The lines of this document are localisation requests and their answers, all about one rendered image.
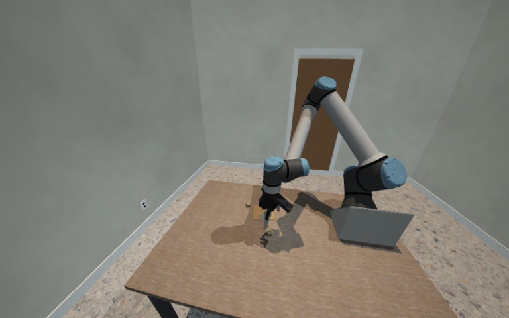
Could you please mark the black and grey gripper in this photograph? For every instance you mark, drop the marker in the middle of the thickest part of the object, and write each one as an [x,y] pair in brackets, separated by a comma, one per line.
[267,203]

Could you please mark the tan mat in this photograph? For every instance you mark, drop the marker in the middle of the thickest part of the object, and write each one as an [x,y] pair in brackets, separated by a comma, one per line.
[257,212]

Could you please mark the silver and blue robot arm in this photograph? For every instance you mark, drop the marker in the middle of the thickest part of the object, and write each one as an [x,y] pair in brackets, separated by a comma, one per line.
[378,173]

